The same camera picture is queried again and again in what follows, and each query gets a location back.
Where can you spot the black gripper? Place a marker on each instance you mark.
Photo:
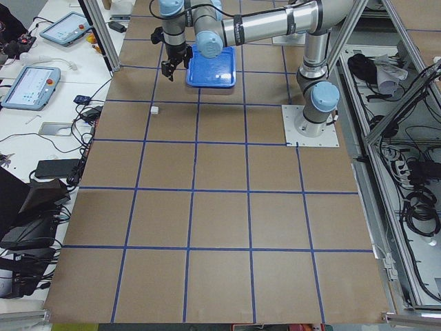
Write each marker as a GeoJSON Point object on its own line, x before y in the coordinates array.
{"type": "Point", "coordinates": [176, 52]}

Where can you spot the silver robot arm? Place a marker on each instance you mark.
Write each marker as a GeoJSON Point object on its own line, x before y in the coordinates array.
{"type": "Point", "coordinates": [215, 30]}

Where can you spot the blue plastic tray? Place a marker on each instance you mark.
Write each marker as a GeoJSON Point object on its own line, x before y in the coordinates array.
{"type": "Point", "coordinates": [218, 72]}

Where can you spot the far teach pendant tablet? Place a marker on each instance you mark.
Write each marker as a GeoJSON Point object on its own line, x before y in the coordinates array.
{"type": "Point", "coordinates": [67, 29]}

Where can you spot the teach pendant tablet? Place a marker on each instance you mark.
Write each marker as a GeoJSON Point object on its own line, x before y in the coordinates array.
{"type": "Point", "coordinates": [32, 89]}
{"type": "Point", "coordinates": [67, 29]}

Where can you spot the near teach pendant tablet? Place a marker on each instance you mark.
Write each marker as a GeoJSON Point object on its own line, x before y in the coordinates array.
{"type": "Point", "coordinates": [32, 89]}

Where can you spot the black power adapter brick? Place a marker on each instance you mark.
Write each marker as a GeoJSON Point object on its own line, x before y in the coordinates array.
{"type": "Point", "coordinates": [56, 168]}

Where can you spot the aluminium frame post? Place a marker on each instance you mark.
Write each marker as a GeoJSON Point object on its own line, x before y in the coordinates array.
{"type": "Point", "coordinates": [94, 16]}

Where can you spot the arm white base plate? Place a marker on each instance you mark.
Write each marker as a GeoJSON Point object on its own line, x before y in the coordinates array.
{"type": "Point", "coordinates": [301, 133]}

